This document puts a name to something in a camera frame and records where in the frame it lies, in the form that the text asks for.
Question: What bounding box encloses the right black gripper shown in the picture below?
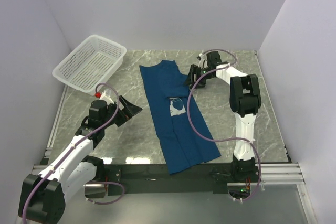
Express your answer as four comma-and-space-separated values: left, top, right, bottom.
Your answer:
182, 65, 214, 90

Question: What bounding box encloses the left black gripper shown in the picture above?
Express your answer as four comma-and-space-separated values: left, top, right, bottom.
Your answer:
101, 95, 142, 128

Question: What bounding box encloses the blue mickey mouse t-shirt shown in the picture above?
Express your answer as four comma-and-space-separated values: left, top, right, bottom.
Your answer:
140, 60, 221, 174

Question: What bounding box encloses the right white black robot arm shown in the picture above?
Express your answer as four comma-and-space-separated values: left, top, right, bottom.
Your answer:
184, 49, 262, 182

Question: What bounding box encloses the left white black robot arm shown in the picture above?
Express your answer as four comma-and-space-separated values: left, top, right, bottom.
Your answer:
18, 96, 142, 223

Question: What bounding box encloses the white plastic mesh basket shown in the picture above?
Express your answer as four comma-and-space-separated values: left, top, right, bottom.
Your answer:
52, 35, 127, 95

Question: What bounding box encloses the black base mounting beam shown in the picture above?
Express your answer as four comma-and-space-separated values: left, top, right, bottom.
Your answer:
91, 163, 260, 194

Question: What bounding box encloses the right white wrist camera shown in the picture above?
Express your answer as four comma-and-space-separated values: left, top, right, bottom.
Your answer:
197, 53, 207, 69

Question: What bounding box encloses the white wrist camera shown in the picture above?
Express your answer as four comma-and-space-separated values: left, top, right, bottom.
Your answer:
94, 89, 114, 104
197, 53, 207, 69

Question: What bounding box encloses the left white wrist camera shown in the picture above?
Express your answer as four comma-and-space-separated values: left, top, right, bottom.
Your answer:
94, 89, 114, 104

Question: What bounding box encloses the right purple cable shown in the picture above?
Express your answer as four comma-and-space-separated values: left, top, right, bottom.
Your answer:
186, 48, 262, 202

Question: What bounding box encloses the purple cable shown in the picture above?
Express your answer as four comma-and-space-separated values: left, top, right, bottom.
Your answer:
21, 82, 126, 224
186, 48, 262, 202

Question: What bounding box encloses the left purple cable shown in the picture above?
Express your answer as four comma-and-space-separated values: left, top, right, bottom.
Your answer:
21, 82, 126, 224

